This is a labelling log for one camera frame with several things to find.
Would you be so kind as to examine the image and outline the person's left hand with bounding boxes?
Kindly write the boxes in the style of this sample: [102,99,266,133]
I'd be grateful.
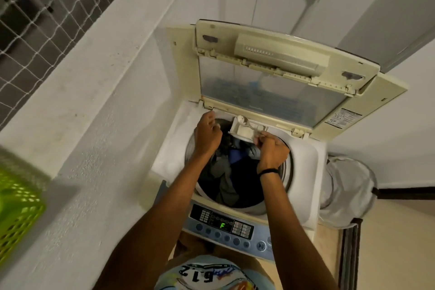
[193,111,223,160]

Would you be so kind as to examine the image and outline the person's right hand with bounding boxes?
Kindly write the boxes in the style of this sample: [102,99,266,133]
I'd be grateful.
[255,131,290,175]

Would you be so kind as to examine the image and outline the dark blue clothes item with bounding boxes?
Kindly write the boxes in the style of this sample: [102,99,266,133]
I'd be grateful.
[228,145,255,166]

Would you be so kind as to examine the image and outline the metal spoon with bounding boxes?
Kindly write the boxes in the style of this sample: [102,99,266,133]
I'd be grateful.
[237,115,264,137]

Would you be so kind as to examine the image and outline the black clothes item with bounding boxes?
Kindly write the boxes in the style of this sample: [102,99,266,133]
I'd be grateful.
[234,164,266,209]

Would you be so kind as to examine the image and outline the light blue denim clothes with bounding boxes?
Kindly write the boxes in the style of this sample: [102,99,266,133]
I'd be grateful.
[210,154,239,206]

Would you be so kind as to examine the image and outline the white and blue washing machine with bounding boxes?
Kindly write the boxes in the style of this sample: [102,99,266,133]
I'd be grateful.
[148,19,408,263]

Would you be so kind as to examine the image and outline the person's left forearm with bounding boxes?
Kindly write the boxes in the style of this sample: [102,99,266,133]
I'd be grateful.
[93,152,213,290]

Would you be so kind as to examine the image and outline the person's right forearm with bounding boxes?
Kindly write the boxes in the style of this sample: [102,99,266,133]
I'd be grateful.
[260,172,340,290]

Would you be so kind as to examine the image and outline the white mesh laundry basket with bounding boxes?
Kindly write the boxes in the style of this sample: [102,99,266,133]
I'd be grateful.
[319,156,378,230]

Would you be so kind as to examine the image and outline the person's right leg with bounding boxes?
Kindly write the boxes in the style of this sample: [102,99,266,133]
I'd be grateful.
[217,248,263,266]

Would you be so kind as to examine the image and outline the colourful printed shirt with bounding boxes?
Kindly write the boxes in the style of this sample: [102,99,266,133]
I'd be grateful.
[155,254,276,290]

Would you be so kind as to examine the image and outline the white window safety net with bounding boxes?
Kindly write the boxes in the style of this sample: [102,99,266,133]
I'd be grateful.
[0,0,149,131]

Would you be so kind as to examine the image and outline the green plastic basket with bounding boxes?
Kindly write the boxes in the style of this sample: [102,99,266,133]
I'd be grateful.
[0,167,47,263]

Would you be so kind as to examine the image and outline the black sliding door frame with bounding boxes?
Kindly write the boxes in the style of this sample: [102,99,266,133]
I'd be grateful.
[338,187,435,290]

